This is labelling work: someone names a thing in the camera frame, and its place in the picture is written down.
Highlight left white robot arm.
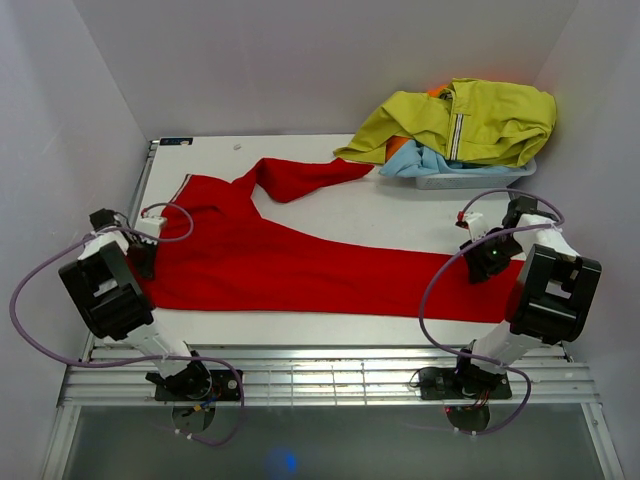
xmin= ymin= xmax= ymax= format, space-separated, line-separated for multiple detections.
xmin=59 ymin=209 xmax=213 ymax=400

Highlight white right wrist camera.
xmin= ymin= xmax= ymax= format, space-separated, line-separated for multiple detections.
xmin=455 ymin=211 xmax=489 ymax=242

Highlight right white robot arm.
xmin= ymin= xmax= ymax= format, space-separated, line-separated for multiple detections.
xmin=451 ymin=197 xmax=602 ymax=398

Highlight light blue garment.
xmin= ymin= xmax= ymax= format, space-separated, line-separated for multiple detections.
xmin=379 ymin=139 xmax=511 ymax=178

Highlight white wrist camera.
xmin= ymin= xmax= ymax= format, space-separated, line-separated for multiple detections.
xmin=136 ymin=213 xmax=167 ymax=238
xmin=455 ymin=211 xmax=489 ymax=242

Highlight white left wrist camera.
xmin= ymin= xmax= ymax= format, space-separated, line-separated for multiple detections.
xmin=136 ymin=213 xmax=167 ymax=238

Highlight dark label sticker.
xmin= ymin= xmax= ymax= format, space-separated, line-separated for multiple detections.
xmin=159 ymin=137 xmax=193 ymax=146

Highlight yellow-green trousers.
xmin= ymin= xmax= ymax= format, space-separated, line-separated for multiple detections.
xmin=334 ymin=78 xmax=557 ymax=168

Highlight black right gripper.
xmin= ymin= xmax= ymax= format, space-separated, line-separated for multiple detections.
xmin=459 ymin=231 xmax=524 ymax=285

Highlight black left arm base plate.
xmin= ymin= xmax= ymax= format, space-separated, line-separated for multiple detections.
xmin=152 ymin=369 xmax=240 ymax=403

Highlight white plastic basket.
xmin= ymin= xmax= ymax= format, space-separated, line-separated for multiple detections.
xmin=415 ymin=159 xmax=537 ymax=190

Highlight red trousers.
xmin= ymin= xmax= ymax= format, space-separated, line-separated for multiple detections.
xmin=142 ymin=158 xmax=522 ymax=324

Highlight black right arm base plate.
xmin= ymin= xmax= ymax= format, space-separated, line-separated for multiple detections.
xmin=418 ymin=367 xmax=512 ymax=400

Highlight orange garment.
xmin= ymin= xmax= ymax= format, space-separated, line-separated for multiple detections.
xmin=385 ymin=84 xmax=446 ymax=161

